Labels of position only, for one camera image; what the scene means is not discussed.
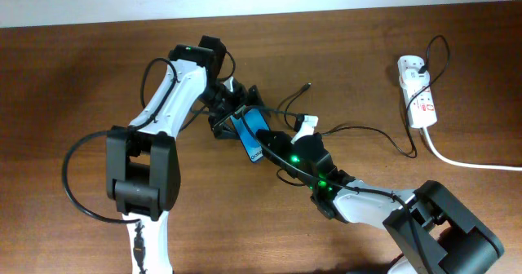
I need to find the blue Galaxy smartphone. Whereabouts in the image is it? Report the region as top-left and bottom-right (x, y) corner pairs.
(231, 109), (269, 163)

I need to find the black USB charging cable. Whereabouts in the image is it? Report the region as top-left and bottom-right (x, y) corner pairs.
(275, 34), (451, 159)

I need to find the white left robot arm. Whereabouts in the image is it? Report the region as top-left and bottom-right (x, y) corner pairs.
(106, 36), (263, 273)

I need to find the white power strip cord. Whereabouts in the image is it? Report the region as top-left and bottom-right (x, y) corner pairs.
(419, 126), (522, 172)

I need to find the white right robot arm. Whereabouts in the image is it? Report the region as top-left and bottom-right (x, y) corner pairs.
(254, 130), (505, 273)

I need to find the white power strip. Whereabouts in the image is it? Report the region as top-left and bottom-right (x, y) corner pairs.
(397, 55), (437, 129)

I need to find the white USB charger adapter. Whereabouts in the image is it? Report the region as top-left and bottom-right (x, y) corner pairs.
(399, 68), (431, 90)

